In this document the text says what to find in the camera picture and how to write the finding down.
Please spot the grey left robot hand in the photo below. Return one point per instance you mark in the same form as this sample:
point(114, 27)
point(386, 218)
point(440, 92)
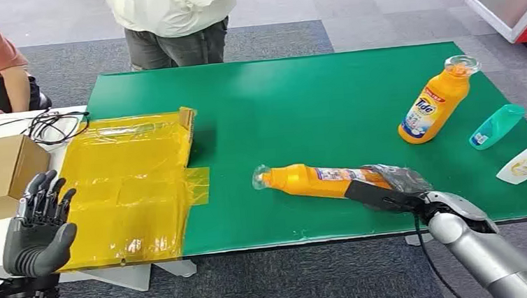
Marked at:
point(37, 238)

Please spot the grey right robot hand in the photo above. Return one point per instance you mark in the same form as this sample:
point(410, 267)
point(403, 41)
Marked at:
point(387, 190)

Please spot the orange bottle with clear cap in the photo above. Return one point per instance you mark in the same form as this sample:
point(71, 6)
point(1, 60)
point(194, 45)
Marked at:
point(312, 180)

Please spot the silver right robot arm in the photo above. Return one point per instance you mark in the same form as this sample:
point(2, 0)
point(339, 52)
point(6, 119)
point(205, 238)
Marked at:
point(488, 248)

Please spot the orange Tide bottle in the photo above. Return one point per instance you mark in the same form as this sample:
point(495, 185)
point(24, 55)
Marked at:
point(432, 106)

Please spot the teal plastic bottle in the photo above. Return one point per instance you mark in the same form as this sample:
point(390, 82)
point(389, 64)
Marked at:
point(494, 128)

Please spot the white table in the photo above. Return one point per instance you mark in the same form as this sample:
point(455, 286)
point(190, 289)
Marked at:
point(22, 216)

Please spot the brown cardboard box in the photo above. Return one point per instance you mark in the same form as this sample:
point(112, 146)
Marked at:
point(1, 175)

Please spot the green table mat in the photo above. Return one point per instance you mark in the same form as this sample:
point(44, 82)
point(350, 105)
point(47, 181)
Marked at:
point(318, 130)

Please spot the yellow plastic sheet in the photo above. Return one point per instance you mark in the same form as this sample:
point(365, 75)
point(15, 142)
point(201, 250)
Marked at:
point(131, 189)

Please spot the person in white top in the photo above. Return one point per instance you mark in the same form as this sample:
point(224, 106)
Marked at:
point(176, 24)

